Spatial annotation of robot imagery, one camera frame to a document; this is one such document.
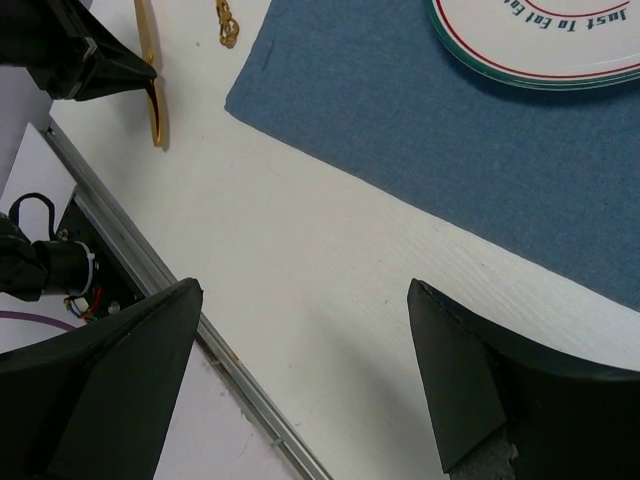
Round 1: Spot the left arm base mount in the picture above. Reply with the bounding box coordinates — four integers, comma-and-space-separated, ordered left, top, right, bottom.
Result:
1, 192, 144, 323

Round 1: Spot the round plate with red characters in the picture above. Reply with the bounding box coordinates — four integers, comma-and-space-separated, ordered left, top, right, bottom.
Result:
425, 1, 639, 91

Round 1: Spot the gold fork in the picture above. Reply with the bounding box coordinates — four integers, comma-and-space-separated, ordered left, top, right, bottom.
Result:
216, 0, 240, 49

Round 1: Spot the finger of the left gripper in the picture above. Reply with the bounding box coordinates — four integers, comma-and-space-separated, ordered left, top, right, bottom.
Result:
1, 0, 157, 101

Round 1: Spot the gold knife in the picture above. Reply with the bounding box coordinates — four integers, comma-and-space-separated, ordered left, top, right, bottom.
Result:
133, 0, 169, 150

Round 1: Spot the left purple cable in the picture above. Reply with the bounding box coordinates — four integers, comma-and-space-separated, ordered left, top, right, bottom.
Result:
0, 309, 76, 332

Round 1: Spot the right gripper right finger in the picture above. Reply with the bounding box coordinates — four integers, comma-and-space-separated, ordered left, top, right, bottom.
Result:
407, 280, 639, 479

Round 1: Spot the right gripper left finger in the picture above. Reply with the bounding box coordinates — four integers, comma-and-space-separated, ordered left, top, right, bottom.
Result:
1, 278, 203, 479

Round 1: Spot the blue cloth napkin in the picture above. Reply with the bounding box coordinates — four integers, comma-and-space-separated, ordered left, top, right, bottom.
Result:
226, 1, 639, 308

